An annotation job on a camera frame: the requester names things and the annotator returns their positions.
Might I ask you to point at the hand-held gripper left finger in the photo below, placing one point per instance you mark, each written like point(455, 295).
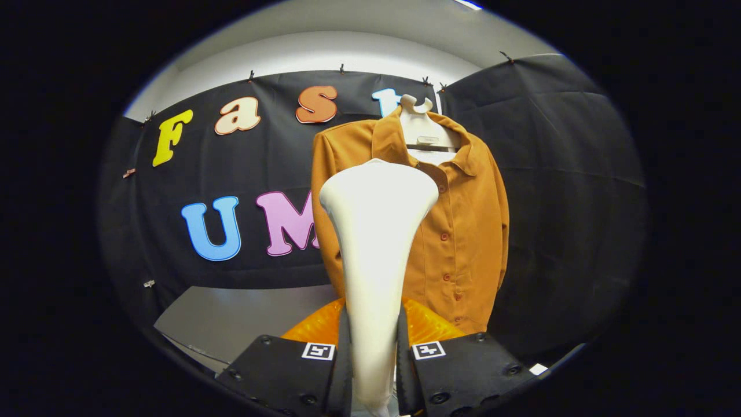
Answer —
point(345, 376)

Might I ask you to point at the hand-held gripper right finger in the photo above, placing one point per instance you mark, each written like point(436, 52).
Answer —
point(405, 376)

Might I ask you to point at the white garment steamer head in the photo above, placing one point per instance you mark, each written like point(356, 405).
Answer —
point(376, 243)

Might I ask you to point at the orange-brown button shirt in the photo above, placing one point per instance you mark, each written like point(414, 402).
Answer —
point(463, 231)

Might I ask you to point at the white clothes hanger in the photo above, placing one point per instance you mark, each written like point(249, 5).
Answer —
point(422, 124)

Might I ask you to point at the grey cabinet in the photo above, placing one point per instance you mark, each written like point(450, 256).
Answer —
point(231, 318)

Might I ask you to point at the white paper sheet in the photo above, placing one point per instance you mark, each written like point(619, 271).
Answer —
point(538, 369)

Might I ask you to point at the black backdrop cloth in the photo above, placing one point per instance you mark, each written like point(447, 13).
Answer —
point(579, 202)

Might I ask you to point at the row of black cloth clips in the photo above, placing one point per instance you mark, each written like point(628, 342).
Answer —
point(341, 68)

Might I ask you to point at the long ceiling light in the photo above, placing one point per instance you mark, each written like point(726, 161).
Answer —
point(468, 4)

